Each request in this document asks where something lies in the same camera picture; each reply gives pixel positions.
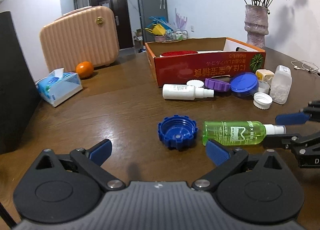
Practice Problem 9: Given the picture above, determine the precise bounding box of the purple gear-shaped lid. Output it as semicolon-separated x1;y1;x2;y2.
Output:
204;78;231;92

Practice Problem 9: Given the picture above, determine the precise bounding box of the black paper bag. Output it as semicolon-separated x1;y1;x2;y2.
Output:
1;11;40;154

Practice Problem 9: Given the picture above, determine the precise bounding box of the yellow watering can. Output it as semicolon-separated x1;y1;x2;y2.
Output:
144;24;166;37

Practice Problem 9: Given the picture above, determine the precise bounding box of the white pill bottle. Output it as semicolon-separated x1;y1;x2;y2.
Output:
270;65;292;105

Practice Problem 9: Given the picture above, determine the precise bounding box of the pink textured vase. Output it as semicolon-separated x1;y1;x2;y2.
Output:
244;5;269;49

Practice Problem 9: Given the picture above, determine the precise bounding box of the blue round lid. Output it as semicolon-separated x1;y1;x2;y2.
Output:
230;72;259;97

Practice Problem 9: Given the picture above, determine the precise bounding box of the small white round cap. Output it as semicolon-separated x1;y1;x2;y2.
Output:
186;79;204;88

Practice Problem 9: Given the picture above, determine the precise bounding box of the white cylinder cup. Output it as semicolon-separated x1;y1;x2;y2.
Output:
258;80;270;95

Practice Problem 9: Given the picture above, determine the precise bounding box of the red white lint brush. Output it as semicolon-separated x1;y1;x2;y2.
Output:
159;50;223;57

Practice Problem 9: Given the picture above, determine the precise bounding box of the blue gear-shaped lid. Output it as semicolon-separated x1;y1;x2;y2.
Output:
158;115;198;151

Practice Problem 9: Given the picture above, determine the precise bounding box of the dark brown door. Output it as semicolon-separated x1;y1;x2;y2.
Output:
88;0;135;51

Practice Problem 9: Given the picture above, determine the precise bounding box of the orange fruit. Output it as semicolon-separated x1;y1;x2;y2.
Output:
75;61;94;79

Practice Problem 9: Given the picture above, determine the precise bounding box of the cream square container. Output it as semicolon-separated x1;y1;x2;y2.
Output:
255;69;274;85

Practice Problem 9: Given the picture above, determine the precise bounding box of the pink ribbed suitcase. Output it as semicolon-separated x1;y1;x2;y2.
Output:
39;6;119;72

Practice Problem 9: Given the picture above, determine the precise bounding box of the blue tissue pack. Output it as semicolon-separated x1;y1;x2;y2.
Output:
35;68;83;107

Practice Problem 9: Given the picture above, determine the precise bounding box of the white ribbed cap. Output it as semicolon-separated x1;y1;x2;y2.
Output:
253;92;273;110

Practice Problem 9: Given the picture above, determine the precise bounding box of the wire storage rack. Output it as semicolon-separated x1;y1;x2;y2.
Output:
165;30;188;41

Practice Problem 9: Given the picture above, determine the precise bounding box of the red cardboard box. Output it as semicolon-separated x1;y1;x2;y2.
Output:
145;37;266;87

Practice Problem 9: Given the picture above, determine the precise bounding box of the grey refrigerator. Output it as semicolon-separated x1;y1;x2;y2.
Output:
137;0;168;43

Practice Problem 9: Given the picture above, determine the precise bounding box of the green spray bottle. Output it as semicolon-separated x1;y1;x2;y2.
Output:
202;121;286;146

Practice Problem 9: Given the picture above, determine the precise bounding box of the white cable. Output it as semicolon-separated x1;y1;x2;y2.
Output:
290;59;320;77

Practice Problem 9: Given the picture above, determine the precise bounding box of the white spray bottle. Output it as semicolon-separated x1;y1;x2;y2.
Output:
162;84;214;101

